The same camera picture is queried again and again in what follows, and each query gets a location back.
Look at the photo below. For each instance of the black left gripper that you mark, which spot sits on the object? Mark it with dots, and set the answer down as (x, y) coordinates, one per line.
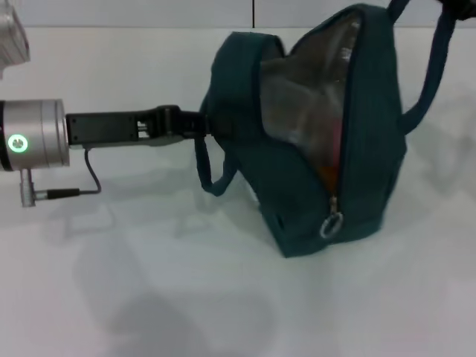
(111, 126)

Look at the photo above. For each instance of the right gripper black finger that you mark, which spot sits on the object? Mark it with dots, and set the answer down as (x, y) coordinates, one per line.
(463, 8)

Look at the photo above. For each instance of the clear plastic container blue seal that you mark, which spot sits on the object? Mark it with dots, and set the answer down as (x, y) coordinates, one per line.
(301, 111)

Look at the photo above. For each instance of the dark teal fabric lunch bag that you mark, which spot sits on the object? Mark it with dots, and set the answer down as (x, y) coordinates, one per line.
(297, 201)

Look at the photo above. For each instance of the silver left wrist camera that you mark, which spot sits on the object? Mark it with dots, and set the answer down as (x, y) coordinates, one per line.
(13, 41)

